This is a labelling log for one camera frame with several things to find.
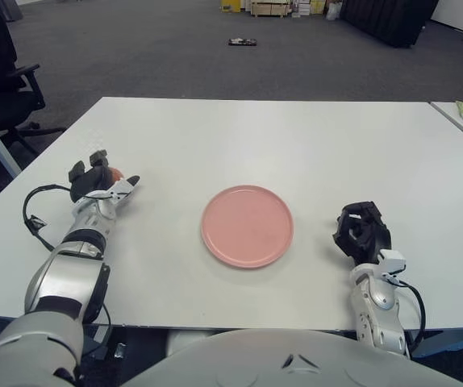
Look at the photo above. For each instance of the yellow carton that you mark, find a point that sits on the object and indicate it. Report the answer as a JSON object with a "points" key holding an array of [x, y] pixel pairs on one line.
{"points": [[318, 6]]}

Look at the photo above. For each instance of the white stacked boxes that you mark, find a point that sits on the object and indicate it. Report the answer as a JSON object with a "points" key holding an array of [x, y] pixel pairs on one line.
{"points": [[301, 7]]}

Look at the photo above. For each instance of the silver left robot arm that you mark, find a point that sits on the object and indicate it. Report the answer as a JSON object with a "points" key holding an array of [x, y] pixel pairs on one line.
{"points": [[66, 274]]}

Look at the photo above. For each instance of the wooden pallet crate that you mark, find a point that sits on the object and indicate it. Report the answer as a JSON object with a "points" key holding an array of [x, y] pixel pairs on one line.
{"points": [[271, 8]]}

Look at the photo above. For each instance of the pink round plate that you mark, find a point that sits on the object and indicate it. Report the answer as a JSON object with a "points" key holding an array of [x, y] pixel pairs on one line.
{"points": [[247, 225]]}

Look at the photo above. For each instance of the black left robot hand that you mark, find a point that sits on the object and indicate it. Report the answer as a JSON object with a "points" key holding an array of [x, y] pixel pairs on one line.
{"points": [[88, 181]]}

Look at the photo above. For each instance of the yellow box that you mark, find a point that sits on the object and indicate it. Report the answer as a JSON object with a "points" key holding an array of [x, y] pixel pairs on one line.
{"points": [[230, 5]]}

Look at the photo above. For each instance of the small dark floor object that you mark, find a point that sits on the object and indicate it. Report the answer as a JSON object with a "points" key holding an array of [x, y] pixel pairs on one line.
{"points": [[243, 41]]}

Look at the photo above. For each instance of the black folding partition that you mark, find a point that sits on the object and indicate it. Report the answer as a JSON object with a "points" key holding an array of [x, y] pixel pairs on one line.
{"points": [[389, 20]]}

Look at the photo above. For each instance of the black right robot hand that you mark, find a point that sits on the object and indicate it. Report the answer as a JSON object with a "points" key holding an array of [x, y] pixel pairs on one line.
{"points": [[376, 240]]}

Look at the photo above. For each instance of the red apple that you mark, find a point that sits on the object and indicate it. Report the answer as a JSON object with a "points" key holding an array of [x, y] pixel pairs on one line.
{"points": [[117, 174]]}

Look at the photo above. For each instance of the white plastic bag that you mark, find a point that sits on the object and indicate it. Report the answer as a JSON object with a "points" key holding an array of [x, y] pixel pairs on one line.
{"points": [[333, 11]]}

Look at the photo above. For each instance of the grey robot torso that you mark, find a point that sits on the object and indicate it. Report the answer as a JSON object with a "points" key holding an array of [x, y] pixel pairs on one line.
{"points": [[255, 363]]}

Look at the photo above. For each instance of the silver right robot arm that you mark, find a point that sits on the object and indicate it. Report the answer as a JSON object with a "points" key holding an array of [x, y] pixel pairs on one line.
{"points": [[376, 306]]}

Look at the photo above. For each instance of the blue grey table frame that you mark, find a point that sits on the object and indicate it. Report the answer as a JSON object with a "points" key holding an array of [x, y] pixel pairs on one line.
{"points": [[449, 342]]}

